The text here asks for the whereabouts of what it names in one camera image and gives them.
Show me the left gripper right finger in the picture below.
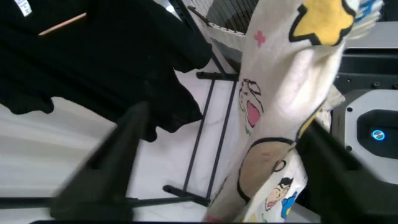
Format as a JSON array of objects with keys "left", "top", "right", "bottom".
[{"left": 295, "top": 119, "right": 398, "bottom": 223}]

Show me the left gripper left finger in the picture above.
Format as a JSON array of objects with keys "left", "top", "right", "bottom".
[{"left": 49, "top": 101, "right": 150, "bottom": 222}]

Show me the cream printed garment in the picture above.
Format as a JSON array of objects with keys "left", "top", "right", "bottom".
[{"left": 203, "top": 0, "right": 385, "bottom": 223}]

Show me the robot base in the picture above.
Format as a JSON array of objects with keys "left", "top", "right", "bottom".
[{"left": 329, "top": 0, "right": 398, "bottom": 187}]

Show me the black clothes rack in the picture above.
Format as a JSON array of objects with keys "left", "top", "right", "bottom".
[{"left": 0, "top": 0, "right": 240, "bottom": 208}]

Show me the white laundry basket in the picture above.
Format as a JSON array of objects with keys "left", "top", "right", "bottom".
[{"left": 188, "top": 0, "right": 261, "bottom": 72}]

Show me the black garment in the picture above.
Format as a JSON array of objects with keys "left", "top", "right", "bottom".
[{"left": 0, "top": 0, "right": 214, "bottom": 142}]

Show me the pink clothes hanger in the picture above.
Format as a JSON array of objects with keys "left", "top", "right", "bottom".
[{"left": 37, "top": 12, "right": 88, "bottom": 37}]

